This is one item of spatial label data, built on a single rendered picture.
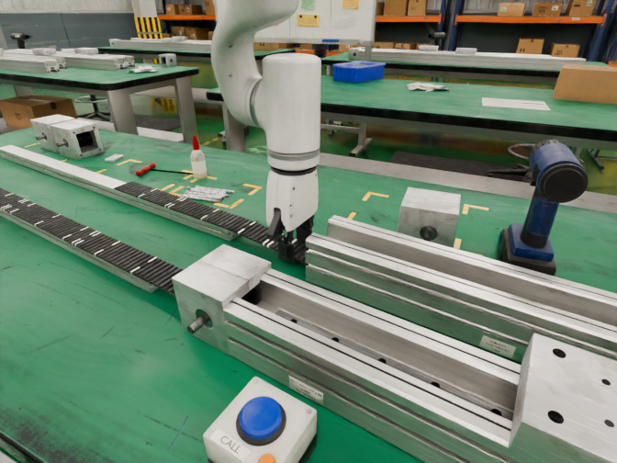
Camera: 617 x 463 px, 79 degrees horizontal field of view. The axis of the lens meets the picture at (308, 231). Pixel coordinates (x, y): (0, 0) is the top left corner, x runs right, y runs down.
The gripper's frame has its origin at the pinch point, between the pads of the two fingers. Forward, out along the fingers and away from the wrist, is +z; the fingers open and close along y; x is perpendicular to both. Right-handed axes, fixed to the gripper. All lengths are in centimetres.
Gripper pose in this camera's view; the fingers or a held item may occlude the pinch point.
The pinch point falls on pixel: (295, 244)
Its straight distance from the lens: 68.8
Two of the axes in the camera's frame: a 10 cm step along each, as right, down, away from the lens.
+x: 8.5, 2.7, -4.6
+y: -5.3, 4.3, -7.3
